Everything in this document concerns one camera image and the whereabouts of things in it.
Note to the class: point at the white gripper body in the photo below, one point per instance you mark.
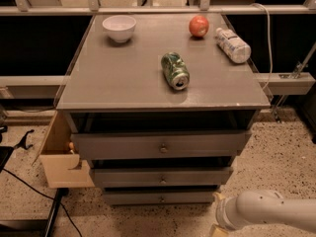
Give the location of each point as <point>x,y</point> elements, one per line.
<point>222,213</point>

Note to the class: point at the grey bottom drawer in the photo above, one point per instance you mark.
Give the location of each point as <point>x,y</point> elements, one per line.
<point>159,197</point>

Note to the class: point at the grey drawer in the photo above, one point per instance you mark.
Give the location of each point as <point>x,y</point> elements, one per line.
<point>152,146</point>
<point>160,177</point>
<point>159,197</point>

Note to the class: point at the grey middle drawer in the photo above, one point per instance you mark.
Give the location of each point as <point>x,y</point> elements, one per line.
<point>160,177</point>

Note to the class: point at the grey top drawer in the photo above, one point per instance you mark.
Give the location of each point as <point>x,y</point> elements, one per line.
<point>152,146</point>

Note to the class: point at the grey drawer cabinet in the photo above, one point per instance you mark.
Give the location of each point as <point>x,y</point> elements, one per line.
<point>121,89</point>

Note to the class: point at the green soda can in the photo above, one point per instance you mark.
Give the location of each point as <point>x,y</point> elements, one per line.
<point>175,71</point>

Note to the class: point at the clear plastic water bottle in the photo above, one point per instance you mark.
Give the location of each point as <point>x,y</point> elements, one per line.
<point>232,45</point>

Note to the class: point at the light wooden side box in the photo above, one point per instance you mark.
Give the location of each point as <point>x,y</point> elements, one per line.
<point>61,162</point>

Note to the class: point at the red apple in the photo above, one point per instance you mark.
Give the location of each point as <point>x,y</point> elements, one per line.
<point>198,26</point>

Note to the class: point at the white ceramic bowl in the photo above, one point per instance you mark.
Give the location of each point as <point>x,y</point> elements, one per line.
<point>119,28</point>

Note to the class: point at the black clamp tool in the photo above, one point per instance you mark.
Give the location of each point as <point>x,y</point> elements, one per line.
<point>23,142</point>

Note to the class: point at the black stand base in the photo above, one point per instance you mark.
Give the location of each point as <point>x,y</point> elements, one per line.
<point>44,226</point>

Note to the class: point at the metal frame rail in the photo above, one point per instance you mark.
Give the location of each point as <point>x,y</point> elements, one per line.
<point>148,10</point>

